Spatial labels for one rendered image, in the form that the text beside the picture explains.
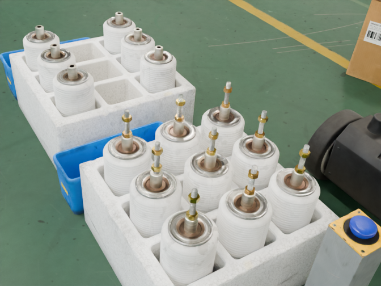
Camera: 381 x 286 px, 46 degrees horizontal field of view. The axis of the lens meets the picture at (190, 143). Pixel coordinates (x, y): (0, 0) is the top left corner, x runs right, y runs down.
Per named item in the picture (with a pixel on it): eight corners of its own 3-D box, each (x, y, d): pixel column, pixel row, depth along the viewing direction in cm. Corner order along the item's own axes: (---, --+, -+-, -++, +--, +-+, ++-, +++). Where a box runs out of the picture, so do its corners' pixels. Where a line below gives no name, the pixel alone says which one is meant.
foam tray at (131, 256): (219, 169, 125) (227, 116, 113) (320, 275, 100) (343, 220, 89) (84, 221, 107) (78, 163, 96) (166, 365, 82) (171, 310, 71)
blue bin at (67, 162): (159, 154, 128) (160, 119, 120) (180, 177, 121) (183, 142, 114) (56, 190, 114) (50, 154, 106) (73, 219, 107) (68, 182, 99)
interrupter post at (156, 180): (149, 180, 83) (149, 167, 81) (162, 181, 84) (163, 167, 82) (149, 189, 82) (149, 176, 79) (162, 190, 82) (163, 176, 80)
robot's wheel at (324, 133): (343, 156, 133) (364, 100, 121) (356, 167, 130) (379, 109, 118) (294, 180, 124) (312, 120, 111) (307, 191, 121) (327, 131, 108)
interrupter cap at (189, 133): (177, 117, 100) (177, 115, 99) (203, 133, 96) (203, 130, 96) (152, 132, 95) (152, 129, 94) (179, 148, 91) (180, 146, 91)
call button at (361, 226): (358, 219, 71) (363, 210, 70) (379, 237, 69) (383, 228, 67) (341, 228, 69) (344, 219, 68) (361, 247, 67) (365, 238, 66)
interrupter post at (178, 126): (177, 127, 97) (178, 115, 95) (186, 133, 96) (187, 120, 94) (170, 132, 95) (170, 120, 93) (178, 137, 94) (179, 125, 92)
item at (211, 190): (232, 230, 99) (244, 168, 88) (198, 251, 94) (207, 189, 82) (203, 204, 104) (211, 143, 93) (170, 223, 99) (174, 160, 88)
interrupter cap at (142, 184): (136, 171, 85) (136, 168, 85) (176, 172, 86) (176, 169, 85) (134, 200, 79) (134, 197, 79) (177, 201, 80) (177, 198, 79)
